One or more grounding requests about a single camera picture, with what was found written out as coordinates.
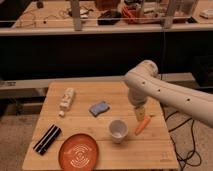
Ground orange toy carrot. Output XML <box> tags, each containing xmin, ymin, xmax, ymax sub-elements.
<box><xmin>135</xmin><ymin>115</ymin><xmax>151</xmax><ymax>135</ymax></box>

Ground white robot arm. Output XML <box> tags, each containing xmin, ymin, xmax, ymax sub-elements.
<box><xmin>124</xmin><ymin>60</ymin><xmax>213</xmax><ymax>128</ymax></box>

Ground wooden workbench shelf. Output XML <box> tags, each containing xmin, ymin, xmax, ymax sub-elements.
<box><xmin>0</xmin><ymin>0</ymin><xmax>213</xmax><ymax>36</ymax></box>

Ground orange tool on bench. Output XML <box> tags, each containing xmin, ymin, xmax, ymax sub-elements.
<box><xmin>122</xmin><ymin>6</ymin><xmax>137</xmax><ymax>24</ymax></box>

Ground black hanging cable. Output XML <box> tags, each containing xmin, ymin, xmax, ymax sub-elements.
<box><xmin>157</xmin><ymin>26</ymin><xmax>168</xmax><ymax>81</ymax></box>

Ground black floor cable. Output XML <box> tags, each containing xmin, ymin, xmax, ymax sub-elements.
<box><xmin>164</xmin><ymin>109</ymin><xmax>203</xmax><ymax>171</ymax></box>

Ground white bottle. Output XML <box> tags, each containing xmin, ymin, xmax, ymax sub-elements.
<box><xmin>59</xmin><ymin>88</ymin><xmax>75</xmax><ymax>117</ymax></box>

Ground left metal post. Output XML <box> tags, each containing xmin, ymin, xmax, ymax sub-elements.
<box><xmin>70</xmin><ymin>0</ymin><xmax>82</xmax><ymax>31</ymax></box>

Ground orange plate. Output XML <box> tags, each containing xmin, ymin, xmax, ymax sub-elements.
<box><xmin>58</xmin><ymin>133</ymin><xmax>99</xmax><ymax>171</ymax></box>

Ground white cup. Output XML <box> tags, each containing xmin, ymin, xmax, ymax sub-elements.
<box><xmin>108</xmin><ymin>120</ymin><xmax>129</xmax><ymax>144</ymax></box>

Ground blue sponge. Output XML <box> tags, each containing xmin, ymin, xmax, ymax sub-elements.
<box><xmin>89</xmin><ymin>101</ymin><xmax>110</xmax><ymax>117</ymax></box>

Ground right metal post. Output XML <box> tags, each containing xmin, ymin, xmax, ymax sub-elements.
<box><xmin>163</xmin><ymin>0</ymin><xmax>176</xmax><ymax>29</ymax></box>

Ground metal post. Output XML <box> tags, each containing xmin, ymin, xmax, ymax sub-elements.
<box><xmin>163</xmin><ymin>0</ymin><xmax>176</xmax><ymax>29</ymax></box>
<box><xmin>70</xmin><ymin>0</ymin><xmax>82</xmax><ymax>31</ymax></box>

